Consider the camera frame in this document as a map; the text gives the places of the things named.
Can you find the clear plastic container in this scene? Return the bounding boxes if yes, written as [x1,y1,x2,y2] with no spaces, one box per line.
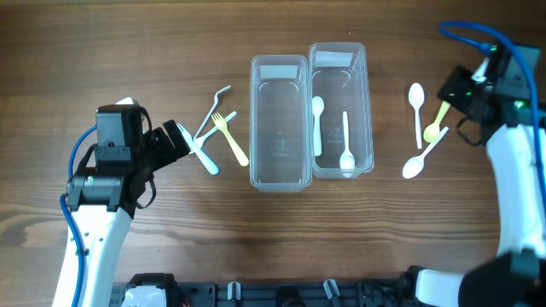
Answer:
[308,42,375,179]
[250,55,312,193]

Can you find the yellow plastic fork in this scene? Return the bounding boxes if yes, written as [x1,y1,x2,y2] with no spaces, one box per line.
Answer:
[212,113,249,166]

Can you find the white spoon lower diagonal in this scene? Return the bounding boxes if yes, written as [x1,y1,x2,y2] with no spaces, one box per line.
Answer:
[402,127,449,179]

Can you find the thin white plastic spoon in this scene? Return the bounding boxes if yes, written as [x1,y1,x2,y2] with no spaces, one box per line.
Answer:
[340,111,356,170]

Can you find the light blue plastic fork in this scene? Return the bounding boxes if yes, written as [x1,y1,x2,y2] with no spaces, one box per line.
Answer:
[177,123,219,175]

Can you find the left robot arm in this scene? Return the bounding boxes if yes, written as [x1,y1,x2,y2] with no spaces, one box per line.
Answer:
[53,104,189,306]

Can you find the left clear plastic container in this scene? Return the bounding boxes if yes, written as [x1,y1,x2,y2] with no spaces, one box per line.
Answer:
[250,55,312,193]

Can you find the curved white plastic fork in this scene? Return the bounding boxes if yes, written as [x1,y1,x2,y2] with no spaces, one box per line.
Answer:
[193,85,231,140]

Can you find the right clear plastic container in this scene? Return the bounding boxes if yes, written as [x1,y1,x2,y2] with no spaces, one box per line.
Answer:
[308,42,375,179]

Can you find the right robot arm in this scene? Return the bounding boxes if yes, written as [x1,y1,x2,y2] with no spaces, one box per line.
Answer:
[395,42,545,306]

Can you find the left blue cable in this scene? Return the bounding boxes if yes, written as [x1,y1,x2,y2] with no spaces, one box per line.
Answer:
[59,125,98,307]

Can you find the yellow plastic spoon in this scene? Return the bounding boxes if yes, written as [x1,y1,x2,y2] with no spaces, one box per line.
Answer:
[423,101,450,143]

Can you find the flat white plastic fork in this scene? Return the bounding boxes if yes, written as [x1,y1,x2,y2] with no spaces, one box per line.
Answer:
[194,111,237,148]

